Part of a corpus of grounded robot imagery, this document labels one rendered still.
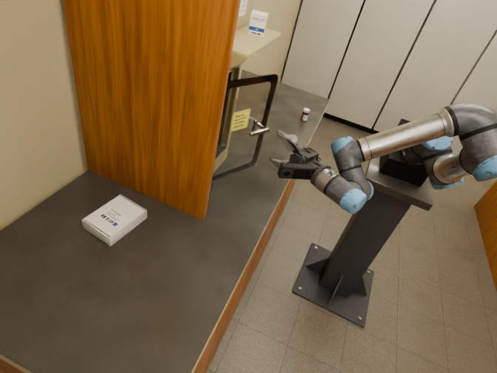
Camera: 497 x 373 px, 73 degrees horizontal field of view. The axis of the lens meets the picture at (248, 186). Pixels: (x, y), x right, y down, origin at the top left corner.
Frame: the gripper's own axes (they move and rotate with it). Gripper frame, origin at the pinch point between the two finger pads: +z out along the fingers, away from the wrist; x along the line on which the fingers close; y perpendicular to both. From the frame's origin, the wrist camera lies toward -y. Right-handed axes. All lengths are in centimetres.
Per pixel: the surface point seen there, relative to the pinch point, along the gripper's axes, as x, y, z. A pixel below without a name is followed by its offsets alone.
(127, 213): -22, -46, 15
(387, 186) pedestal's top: -26, 63, -25
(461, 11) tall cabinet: 27, 304, 58
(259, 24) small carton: 34.4, -1.0, 16.9
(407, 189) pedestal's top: -26, 71, -31
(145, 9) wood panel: 36, -35, 24
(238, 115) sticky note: 5.8, -5.9, 13.5
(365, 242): -68, 71, -28
